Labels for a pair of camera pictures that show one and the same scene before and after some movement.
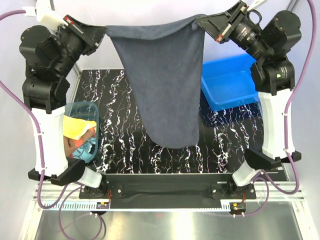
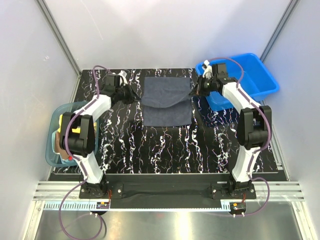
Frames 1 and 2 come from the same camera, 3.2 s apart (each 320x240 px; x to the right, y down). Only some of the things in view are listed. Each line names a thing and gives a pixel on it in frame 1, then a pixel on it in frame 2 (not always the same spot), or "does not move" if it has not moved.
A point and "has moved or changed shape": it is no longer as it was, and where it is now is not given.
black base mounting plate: (167, 191) does not move
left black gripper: (92, 34) to (131, 97)
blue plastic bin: (228, 83) does not move
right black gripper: (219, 25) to (199, 91)
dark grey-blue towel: (163, 59) has moved or changed shape
